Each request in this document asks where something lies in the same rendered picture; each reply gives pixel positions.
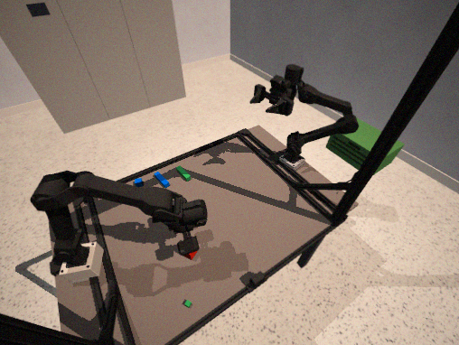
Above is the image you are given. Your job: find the blue flat bar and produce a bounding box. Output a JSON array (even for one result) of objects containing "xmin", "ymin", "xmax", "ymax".
[{"xmin": 154, "ymin": 172, "xmax": 170, "ymax": 188}]

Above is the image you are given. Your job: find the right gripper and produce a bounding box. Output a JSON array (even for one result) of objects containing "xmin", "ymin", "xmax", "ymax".
[{"xmin": 250, "ymin": 84, "xmax": 294, "ymax": 117}]

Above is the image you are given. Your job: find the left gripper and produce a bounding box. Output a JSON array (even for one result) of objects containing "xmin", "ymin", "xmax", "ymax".
[{"xmin": 168, "ymin": 221, "xmax": 199, "ymax": 256}]

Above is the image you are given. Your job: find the green rectangular block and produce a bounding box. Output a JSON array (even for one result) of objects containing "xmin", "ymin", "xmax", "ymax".
[{"xmin": 176, "ymin": 165, "xmax": 191, "ymax": 181}]

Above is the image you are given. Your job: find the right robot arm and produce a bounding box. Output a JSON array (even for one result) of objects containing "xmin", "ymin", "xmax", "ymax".
[{"xmin": 269, "ymin": 64, "xmax": 359, "ymax": 163}]

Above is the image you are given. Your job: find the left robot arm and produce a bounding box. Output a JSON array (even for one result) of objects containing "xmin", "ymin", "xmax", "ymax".
[{"xmin": 30, "ymin": 171, "xmax": 208, "ymax": 268}]

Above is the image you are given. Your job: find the red cube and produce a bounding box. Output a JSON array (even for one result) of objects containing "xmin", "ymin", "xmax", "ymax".
[{"xmin": 186, "ymin": 251, "xmax": 197, "ymax": 260}]

